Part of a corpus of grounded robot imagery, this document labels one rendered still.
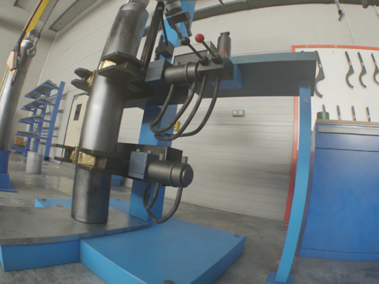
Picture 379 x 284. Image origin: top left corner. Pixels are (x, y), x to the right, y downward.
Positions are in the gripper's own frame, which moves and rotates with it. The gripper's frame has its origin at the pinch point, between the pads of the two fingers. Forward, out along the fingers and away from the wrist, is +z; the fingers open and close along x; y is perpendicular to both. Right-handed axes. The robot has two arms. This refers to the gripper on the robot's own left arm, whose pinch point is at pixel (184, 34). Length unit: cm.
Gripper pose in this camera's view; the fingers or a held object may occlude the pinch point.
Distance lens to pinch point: 126.6
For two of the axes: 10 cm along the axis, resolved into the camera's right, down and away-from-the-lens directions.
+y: 4.1, -6.9, 6.0
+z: 3.3, 7.2, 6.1
